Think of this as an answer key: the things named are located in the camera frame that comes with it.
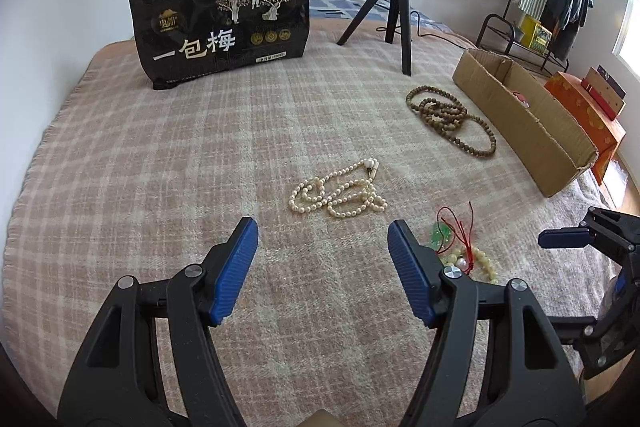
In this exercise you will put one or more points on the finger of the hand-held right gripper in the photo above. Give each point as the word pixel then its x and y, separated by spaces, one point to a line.
pixel 565 238
pixel 615 322

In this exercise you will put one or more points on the cardboard boxes on table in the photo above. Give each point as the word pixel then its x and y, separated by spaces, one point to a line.
pixel 607 87

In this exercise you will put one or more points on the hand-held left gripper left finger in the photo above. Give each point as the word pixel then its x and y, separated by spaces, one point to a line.
pixel 235 272

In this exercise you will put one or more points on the orange cloth covered table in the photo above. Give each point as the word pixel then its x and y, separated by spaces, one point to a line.
pixel 585 107

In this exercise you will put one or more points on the black snack bag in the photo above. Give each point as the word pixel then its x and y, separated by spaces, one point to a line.
pixel 220 32

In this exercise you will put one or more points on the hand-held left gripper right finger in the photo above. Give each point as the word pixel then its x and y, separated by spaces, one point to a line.
pixel 407 272

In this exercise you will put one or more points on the window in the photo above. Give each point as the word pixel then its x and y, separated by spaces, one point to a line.
pixel 632 37

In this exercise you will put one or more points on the yellow box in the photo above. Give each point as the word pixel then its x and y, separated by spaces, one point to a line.
pixel 537 34

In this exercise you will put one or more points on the red flat box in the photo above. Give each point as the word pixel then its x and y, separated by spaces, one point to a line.
pixel 597 99

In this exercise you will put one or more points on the brown cardboard box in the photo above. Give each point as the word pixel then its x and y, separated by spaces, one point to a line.
pixel 525 142

